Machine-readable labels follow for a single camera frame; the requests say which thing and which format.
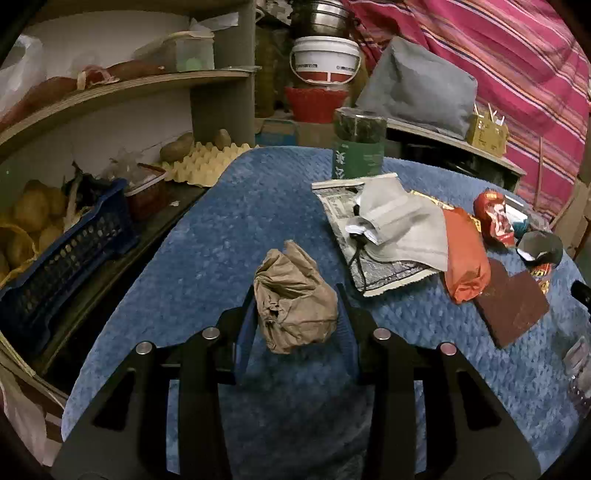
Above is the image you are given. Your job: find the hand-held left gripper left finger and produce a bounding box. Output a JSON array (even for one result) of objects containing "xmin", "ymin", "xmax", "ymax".
[{"xmin": 51, "ymin": 284, "xmax": 259, "ymax": 480}]

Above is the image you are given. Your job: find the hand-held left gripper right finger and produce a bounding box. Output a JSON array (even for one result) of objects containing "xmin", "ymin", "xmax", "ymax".
[{"xmin": 335, "ymin": 282, "xmax": 541, "ymax": 480}]

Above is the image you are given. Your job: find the brown paper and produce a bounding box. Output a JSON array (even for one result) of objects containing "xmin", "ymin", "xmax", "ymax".
[{"xmin": 254, "ymin": 240, "xmax": 339, "ymax": 355}]

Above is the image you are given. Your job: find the grey face mask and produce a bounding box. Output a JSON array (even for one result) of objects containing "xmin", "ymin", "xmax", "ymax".
[{"xmin": 345, "ymin": 178, "xmax": 450, "ymax": 296}]

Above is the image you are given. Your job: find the newspaper sheet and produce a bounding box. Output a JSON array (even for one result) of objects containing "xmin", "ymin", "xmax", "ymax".
[{"xmin": 311, "ymin": 173, "xmax": 437, "ymax": 297}]

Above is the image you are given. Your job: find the orange plastic packet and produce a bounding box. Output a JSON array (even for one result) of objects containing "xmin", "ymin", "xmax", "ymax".
[{"xmin": 442, "ymin": 208, "xmax": 491, "ymax": 305}]

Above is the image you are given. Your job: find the brown square sheet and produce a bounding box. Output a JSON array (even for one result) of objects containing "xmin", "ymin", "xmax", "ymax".
[{"xmin": 475, "ymin": 258, "xmax": 550, "ymax": 350}]

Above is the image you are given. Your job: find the red plastic container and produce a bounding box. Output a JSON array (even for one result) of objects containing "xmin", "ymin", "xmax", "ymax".
[{"xmin": 124, "ymin": 164, "xmax": 168, "ymax": 221}]

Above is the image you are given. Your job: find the egg carton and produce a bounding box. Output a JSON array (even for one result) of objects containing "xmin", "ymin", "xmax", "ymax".
[{"xmin": 161, "ymin": 142, "xmax": 262, "ymax": 188}]

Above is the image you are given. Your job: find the green plastic cup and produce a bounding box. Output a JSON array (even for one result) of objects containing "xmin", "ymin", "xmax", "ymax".
[{"xmin": 331, "ymin": 107, "xmax": 387, "ymax": 180}]

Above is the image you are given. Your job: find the red crumpled wrapper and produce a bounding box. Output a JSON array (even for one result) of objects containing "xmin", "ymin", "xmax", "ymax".
[{"xmin": 473, "ymin": 191, "xmax": 518, "ymax": 247}]

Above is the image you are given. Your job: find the blue plastic crate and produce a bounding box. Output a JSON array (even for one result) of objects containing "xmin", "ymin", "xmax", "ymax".
[{"xmin": 0, "ymin": 178, "xmax": 139, "ymax": 358}]

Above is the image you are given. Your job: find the black cap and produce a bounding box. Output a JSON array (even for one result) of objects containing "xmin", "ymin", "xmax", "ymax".
[{"xmin": 516, "ymin": 231, "xmax": 564, "ymax": 269}]

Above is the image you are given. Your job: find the low wooden table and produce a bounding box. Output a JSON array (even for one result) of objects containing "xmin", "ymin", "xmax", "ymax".
[{"xmin": 385, "ymin": 117, "xmax": 527, "ymax": 190}]

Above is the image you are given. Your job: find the white plastic bag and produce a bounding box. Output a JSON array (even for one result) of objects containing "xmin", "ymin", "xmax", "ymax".
[
  {"xmin": 0, "ymin": 364, "xmax": 63, "ymax": 467},
  {"xmin": 0, "ymin": 34, "xmax": 47, "ymax": 112}
]

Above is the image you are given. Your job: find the red plastic basket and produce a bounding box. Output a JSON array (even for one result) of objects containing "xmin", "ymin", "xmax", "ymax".
[{"xmin": 284, "ymin": 86, "xmax": 350, "ymax": 124}]

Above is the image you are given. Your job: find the small yellow cardboard box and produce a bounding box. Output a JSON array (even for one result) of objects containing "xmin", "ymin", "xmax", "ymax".
[{"xmin": 466, "ymin": 104, "xmax": 510, "ymax": 158}]

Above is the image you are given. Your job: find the pile of potatoes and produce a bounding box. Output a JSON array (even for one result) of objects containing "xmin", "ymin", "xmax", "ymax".
[{"xmin": 0, "ymin": 179, "xmax": 70, "ymax": 282}]

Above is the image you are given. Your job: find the large cardboard box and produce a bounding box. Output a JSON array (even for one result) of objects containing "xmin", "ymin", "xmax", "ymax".
[{"xmin": 551, "ymin": 175, "xmax": 591, "ymax": 259}]

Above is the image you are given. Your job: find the grey cushion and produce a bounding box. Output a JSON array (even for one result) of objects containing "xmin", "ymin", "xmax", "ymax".
[{"xmin": 355, "ymin": 36, "xmax": 478, "ymax": 139}]

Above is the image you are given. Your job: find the yellowish plastic jug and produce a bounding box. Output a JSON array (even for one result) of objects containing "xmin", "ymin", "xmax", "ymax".
[{"xmin": 255, "ymin": 28, "xmax": 291, "ymax": 118}]

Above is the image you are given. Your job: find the wooden shelf unit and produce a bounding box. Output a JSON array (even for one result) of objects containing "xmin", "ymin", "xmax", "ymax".
[{"xmin": 0, "ymin": 0, "xmax": 264, "ymax": 195}]

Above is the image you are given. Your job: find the white plastic bucket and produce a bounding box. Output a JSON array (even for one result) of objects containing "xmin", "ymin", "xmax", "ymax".
[{"xmin": 290, "ymin": 36, "xmax": 362, "ymax": 86}]

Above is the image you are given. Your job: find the clear plastic container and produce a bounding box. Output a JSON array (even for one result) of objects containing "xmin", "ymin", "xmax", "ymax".
[{"xmin": 134, "ymin": 31, "xmax": 215, "ymax": 73}]

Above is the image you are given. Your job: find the pink striped cloth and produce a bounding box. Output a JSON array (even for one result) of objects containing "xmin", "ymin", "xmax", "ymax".
[{"xmin": 342, "ymin": 0, "xmax": 591, "ymax": 222}]

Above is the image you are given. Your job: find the metal pot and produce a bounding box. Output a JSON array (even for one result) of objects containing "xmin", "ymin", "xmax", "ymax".
[{"xmin": 288, "ymin": 0, "xmax": 358, "ymax": 40}]

